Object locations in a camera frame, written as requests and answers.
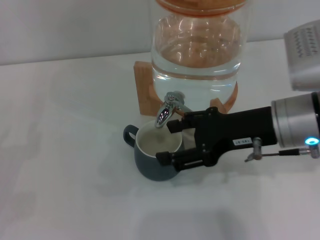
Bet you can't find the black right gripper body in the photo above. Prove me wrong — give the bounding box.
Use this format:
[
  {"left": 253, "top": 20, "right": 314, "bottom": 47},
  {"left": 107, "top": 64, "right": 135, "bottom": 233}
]
[{"left": 194, "top": 106, "right": 278, "bottom": 168}]

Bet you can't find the black cup with white inside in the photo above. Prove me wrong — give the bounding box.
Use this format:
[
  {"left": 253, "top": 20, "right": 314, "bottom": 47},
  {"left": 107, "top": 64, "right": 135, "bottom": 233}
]
[{"left": 123, "top": 121, "right": 185, "bottom": 181}]

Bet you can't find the chrome faucet tap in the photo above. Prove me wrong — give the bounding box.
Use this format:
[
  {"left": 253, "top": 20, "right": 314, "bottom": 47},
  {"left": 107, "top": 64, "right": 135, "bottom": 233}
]
[{"left": 154, "top": 90, "right": 193, "bottom": 129}]

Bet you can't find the wooden dispenser stand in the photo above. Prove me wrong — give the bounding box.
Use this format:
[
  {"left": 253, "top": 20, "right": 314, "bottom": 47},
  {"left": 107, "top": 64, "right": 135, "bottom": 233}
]
[{"left": 133, "top": 61, "right": 240, "bottom": 118}]

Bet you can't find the clear glass water dispenser jar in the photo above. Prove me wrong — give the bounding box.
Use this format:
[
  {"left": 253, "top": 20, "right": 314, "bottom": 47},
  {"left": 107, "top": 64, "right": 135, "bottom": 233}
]
[{"left": 149, "top": 4, "right": 248, "bottom": 112}]

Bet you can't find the wooden jar lid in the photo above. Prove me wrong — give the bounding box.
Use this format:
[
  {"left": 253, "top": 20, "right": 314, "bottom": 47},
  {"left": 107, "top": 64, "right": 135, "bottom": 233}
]
[{"left": 154, "top": 0, "right": 247, "bottom": 16}]

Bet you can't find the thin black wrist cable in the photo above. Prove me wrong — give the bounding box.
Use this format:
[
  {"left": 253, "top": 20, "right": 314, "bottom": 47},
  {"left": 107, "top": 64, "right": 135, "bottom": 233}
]
[{"left": 244, "top": 136, "right": 305, "bottom": 163}]

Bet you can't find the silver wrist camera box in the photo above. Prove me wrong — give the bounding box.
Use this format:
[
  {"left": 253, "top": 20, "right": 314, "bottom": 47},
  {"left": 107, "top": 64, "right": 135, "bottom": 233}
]
[{"left": 283, "top": 21, "right": 320, "bottom": 91}]

